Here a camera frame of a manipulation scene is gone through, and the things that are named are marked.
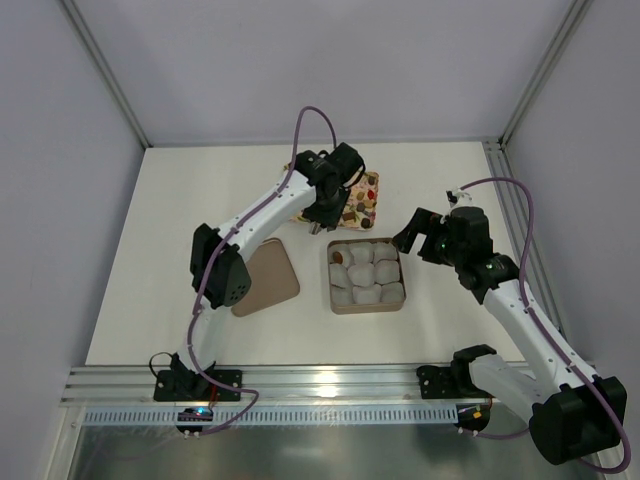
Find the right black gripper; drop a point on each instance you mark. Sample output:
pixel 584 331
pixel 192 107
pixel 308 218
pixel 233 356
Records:
pixel 428 239

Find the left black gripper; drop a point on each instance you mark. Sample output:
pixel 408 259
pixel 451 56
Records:
pixel 321 216

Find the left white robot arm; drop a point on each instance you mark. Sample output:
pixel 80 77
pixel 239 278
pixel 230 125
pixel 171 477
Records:
pixel 219 256

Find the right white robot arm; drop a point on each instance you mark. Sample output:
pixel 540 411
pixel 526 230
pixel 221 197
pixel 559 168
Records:
pixel 569 409

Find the floral pattern tray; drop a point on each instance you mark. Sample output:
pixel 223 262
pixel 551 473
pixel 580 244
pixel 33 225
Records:
pixel 359 211

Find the tan square tin lid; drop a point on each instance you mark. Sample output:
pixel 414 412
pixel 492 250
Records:
pixel 274 280

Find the tan square tin box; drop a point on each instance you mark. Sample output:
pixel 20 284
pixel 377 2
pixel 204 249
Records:
pixel 370 281

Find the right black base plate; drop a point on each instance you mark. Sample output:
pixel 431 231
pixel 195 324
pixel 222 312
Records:
pixel 449 382

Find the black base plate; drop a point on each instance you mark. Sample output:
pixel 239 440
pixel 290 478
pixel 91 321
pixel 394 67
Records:
pixel 449 382
pixel 189 387

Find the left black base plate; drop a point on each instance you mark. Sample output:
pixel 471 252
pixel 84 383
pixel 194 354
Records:
pixel 189 387

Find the aluminium rail frame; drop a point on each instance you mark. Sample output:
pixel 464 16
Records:
pixel 364 383

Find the slotted grey cable duct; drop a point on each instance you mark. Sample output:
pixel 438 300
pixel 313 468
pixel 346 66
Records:
pixel 261 415

